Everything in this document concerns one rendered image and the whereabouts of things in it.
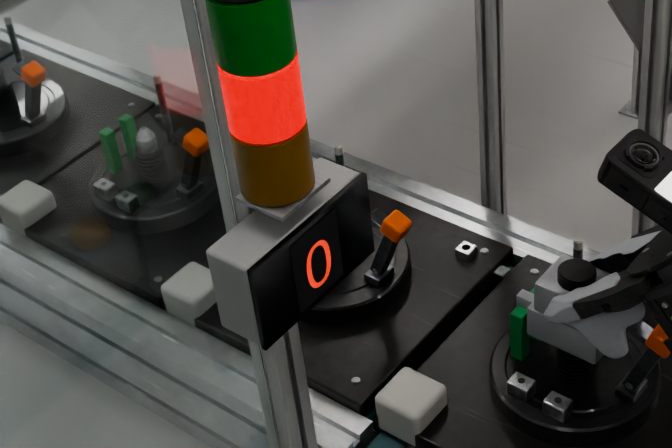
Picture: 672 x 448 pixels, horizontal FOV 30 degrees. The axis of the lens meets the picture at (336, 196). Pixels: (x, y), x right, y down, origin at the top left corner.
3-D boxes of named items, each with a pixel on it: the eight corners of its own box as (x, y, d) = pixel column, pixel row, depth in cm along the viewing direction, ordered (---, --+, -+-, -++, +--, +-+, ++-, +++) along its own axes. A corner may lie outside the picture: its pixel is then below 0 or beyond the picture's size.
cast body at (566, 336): (622, 333, 101) (627, 269, 97) (595, 366, 99) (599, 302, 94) (532, 294, 106) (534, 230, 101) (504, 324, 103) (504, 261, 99)
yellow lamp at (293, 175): (330, 176, 83) (322, 115, 80) (281, 217, 80) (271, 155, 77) (273, 153, 86) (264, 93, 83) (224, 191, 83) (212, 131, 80)
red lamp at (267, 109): (322, 114, 80) (314, 48, 77) (271, 154, 77) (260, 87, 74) (264, 92, 83) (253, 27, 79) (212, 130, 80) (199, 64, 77)
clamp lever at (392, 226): (393, 269, 115) (414, 220, 109) (380, 282, 114) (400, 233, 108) (363, 245, 116) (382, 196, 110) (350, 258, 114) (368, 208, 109)
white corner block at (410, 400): (450, 417, 106) (448, 384, 104) (419, 452, 104) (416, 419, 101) (406, 394, 109) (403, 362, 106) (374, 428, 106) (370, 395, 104)
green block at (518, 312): (529, 353, 106) (529, 310, 103) (522, 362, 105) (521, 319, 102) (517, 348, 106) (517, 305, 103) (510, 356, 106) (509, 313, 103)
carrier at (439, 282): (514, 262, 121) (512, 158, 113) (362, 421, 107) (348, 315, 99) (320, 182, 134) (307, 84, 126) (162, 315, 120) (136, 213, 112)
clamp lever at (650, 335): (647, 382, 101) (685, 333, 95) (635, 398, 100) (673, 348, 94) (611, 355, 102) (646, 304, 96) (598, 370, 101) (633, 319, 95)
